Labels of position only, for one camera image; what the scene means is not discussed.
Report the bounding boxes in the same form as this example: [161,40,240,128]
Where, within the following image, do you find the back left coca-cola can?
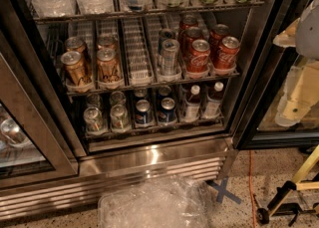
[179,15,198,32]

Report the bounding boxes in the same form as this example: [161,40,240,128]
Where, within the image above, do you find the clear plastic bin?
[98,176,212,228]

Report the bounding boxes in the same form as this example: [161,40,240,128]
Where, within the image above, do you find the back left gold can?
[65,36,90,61]

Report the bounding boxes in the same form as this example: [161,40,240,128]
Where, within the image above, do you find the front right pepsi can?
[158,98,176,123]

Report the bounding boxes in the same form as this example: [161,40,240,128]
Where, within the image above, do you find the orange cable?
[248,149,257,228]

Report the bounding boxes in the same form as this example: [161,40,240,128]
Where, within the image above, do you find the back right coca-cola can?
[208,24,229,53]

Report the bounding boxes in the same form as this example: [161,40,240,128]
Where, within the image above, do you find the right white cap bottle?
[201,82,224,119]

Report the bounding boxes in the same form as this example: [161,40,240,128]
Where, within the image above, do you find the stainless steel display fridge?
[0,0,318,220]

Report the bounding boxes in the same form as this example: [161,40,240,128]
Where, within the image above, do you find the gold can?
[65,36,90,61]
[97,48,122,83]
[61,51,92,87]
[97,36,117,50]

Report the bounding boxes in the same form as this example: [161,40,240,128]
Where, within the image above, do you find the middle left coca-cola can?
[180,27,203,55]

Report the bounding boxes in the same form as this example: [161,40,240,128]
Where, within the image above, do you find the front right gold can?
[97,48,122,83]

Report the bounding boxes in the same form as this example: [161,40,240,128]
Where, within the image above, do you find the back left silver can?
[86,93,102,110]

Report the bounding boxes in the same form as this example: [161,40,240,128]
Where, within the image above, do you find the front left coca-cola can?
[186,39,210,73]

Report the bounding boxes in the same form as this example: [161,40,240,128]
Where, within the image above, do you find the white cap bottle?
[201,82,224,119]
[182,85,200,122]

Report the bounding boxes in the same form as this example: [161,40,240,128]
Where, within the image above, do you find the front left silver can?
[83,107,104,131]

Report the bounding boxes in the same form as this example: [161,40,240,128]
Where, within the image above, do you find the yellow black stand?
[255,145,319,227]

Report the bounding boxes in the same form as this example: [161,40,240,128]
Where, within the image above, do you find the back right gold can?
[97,36,117,50]

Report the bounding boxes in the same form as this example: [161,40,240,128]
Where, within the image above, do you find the blue tape cross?
[207,177,241,205]

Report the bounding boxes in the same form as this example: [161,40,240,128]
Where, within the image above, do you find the front silver redbull can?
[160,39,179,76]

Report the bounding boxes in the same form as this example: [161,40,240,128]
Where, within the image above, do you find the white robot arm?
[273,0,319,127]

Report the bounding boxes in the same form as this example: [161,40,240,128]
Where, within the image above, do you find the coca-cola can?
[180,27,203,55]
[208,24,229,53]
[186,39,210,73]
[179,15,198,32]
[213,36,240,70]

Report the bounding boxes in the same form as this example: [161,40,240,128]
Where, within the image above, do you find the front left gold can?
[61,51,92,87]

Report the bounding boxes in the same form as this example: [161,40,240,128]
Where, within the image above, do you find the pepsi can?
[158,98,176,123]
[135,100,153,124]

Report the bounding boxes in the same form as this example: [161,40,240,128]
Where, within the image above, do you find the front right coca-cola can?
[213,36,240,70]

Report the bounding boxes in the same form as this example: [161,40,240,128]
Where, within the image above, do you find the left white cap bottle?
[182,85,200,122]

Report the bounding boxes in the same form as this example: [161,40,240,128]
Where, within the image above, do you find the front left pepsi can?
[135,100,153,124]

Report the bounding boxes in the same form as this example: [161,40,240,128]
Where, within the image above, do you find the can behind left door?
[0,118,31,147]

